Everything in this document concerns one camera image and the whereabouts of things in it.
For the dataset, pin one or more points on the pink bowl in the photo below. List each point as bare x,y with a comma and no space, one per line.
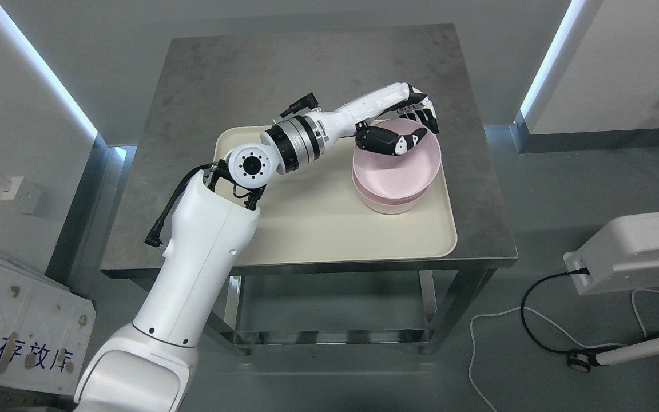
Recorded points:
389,205
396,159

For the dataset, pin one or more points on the white wall socket box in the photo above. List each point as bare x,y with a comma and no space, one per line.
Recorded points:
23,196

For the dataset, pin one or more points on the white wheeled base leg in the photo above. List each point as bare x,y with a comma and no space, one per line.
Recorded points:
584,360

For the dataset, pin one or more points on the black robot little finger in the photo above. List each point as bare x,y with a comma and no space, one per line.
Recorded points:
415,99

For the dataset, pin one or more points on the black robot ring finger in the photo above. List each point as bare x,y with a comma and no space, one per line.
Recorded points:
402,112

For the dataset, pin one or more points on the cream plastic tray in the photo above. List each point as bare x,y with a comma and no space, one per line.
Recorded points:
315,215

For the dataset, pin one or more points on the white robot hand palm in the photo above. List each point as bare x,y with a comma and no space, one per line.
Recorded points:
341,122

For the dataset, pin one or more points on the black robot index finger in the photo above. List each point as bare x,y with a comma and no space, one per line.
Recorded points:
427,116

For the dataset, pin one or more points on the white machine with warning label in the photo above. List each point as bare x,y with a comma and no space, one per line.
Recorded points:
622,256

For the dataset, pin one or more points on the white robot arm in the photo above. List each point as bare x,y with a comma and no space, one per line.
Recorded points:
148,365

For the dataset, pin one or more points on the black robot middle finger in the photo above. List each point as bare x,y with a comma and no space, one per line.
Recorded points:
412,114

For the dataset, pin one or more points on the white signboard with blue characters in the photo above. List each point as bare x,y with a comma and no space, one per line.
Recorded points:
44,332

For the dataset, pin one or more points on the stainless steel table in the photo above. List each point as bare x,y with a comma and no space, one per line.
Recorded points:
210,84

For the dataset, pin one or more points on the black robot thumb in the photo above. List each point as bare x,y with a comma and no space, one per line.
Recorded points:
386,142

